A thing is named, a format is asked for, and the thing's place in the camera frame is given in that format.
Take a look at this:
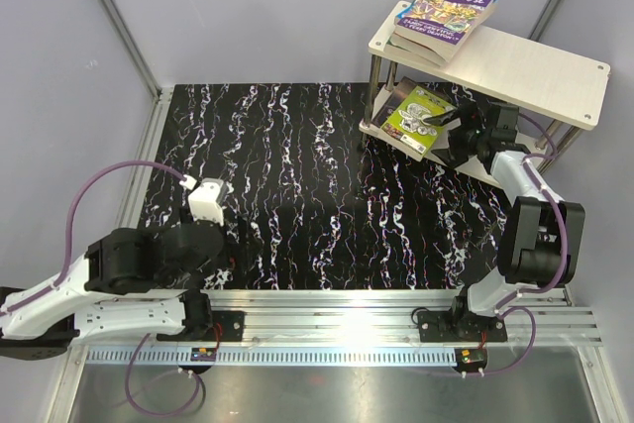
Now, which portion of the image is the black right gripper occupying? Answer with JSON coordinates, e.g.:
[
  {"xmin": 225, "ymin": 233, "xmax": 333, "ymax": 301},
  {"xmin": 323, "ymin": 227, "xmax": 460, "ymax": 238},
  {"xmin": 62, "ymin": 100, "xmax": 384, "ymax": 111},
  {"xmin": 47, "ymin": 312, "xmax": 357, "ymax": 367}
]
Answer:
[{"xmin": 424, "ymin": 102, "xmax": 489, "ymax": 170}]

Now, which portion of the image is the lime green treehouse book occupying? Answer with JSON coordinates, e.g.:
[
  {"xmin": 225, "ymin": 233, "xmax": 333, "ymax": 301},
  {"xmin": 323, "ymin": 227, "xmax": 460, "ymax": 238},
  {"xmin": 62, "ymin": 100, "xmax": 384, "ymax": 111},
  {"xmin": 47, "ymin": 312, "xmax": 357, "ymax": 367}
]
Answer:
[{"xmin": 379, "ymin": 85, "xmax": 455, "ymax": 157}]

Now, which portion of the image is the orange 78-storey treehouse book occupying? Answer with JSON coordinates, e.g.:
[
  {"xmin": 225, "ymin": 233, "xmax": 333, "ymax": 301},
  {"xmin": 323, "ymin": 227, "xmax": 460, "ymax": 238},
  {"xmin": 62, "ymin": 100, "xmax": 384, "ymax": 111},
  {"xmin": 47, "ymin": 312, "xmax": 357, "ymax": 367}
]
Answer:
[{"xmin": 387, "ymin": 33, "xmax": 447, "ymax": 65}]

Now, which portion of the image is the purple treehouse book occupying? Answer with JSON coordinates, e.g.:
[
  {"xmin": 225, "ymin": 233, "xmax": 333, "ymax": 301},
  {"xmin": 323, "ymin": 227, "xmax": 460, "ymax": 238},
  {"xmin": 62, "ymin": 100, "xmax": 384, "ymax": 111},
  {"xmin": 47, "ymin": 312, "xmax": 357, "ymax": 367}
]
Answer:
[{"xmin": 394, "ymin": 0, "xmax": 499, "ymax": 62}]

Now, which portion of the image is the dark tale of two cities book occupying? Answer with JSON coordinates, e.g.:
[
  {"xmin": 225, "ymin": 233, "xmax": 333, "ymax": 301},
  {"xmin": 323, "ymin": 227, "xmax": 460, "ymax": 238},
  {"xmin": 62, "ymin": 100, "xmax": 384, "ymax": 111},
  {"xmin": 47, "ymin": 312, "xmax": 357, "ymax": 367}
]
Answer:
[{"xmin": 371, "ymin": 77, "xmax": 418, "ymax": 128}]

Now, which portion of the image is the green 104-storey treehouse book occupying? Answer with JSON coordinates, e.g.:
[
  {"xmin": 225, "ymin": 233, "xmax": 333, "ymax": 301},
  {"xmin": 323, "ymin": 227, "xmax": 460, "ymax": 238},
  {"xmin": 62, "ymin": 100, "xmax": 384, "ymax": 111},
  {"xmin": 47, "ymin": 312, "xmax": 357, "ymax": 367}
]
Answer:
[{"xmin": 386, "ymin": 0, "xmax": 452, "ymax": 61}]

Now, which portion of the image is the blue 26-storey treehouse book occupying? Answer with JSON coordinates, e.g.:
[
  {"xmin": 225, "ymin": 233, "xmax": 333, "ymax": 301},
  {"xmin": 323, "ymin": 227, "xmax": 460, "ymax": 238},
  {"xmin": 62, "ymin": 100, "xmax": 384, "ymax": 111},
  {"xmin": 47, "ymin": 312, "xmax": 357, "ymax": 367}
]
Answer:
[{"xmin": 394, "ymin": 0, "xmax": 426, "ymax": 28}]

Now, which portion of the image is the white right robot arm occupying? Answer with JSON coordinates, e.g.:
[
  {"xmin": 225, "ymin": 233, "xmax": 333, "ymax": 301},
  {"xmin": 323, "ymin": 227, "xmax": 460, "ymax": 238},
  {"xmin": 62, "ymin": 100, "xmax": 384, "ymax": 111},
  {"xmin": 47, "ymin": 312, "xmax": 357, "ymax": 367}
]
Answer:
[{"xmin": 412, "ymin": 102, "xmax": 585, "ymax": 343}]

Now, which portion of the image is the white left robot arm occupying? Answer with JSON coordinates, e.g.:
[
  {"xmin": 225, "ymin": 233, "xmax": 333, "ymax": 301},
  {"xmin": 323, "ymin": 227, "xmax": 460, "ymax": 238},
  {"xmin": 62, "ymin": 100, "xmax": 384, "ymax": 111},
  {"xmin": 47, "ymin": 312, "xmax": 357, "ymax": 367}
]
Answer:
[{"xmin": 1, "ymin": 220, "xmax": 231, "ymax": 361}]

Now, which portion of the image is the white two-tier shelf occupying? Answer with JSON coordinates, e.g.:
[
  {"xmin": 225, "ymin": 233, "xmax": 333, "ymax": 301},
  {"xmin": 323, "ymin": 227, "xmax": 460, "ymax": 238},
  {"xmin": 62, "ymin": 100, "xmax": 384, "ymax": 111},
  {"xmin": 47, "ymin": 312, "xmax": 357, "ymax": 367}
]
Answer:
[{"xmin": 359, "ymin": 0, "xmax": 610, "ymax": 162}]

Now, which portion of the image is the black marble pattern mat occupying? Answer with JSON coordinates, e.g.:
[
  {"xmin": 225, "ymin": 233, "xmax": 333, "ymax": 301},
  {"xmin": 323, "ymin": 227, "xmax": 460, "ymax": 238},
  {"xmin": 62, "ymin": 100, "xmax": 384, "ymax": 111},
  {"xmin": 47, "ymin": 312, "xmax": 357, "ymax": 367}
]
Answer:
[{"xmin": 156, "ymin": 83, "xmax": 511, "ymax": 290}]

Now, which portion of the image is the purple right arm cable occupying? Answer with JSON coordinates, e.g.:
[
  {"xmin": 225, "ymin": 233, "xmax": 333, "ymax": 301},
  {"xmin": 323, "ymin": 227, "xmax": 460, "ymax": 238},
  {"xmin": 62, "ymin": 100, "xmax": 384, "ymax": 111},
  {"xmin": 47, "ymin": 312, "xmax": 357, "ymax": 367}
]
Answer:
[{"xmin": 494, "ymin": 113, "xmax": 569, "ymax": 374}]

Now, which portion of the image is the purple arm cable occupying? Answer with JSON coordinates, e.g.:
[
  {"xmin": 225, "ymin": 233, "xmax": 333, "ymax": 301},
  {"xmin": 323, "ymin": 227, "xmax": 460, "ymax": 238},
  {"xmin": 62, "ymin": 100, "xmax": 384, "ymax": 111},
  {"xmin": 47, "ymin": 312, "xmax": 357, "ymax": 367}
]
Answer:
[
  {"xmin": 494, "ymin": 113, "xmax": 569, "ymax": 374},
  {"xmin": 7, "ymin": 159, "xmax": 207, "ymax": 417}
]

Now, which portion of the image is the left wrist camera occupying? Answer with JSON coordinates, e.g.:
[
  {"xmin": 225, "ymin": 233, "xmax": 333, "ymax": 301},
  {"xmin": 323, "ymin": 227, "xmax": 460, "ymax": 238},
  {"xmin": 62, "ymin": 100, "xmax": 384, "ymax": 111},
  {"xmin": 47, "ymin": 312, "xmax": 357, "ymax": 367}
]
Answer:
[{"xmin": 179, "ymin": 175, "xmax": 233, "ymax": 227}]

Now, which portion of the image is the aluminium mounting rail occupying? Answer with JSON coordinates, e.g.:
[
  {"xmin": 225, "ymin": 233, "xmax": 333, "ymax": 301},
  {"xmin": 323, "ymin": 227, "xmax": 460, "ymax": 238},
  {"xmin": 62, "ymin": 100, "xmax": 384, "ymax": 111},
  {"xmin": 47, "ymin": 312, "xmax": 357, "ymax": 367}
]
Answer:
[{"xmin": 63, "ymin": 288, "xmax": 603, "ymax": 351}]

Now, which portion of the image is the white slotted cable duct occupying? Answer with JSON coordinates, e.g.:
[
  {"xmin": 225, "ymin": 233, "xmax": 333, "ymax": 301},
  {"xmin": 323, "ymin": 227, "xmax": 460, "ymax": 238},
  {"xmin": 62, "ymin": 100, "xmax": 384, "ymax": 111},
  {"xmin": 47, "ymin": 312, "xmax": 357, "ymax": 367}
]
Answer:
[{"xmin": 87, "ymin": 346, "xmax": 457, "ymax": 368}]

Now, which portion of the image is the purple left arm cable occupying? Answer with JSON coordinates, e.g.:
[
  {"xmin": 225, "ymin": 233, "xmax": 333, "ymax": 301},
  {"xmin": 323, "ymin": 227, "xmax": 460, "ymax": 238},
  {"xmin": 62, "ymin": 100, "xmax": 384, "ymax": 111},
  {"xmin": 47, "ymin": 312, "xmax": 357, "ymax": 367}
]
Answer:
[{"xmin": 7, "ymin": 159, "xmax": 207, "ymax": 417}]

